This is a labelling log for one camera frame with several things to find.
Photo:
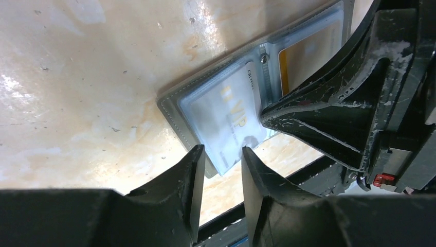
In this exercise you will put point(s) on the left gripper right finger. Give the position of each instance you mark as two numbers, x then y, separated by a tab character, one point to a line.
378	220

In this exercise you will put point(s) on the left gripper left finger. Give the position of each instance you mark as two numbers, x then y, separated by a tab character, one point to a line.
163	212

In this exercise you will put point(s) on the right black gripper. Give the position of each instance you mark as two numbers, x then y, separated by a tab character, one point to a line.
381	80

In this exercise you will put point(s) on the silver VIP card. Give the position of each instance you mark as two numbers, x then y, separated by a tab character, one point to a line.
224	114

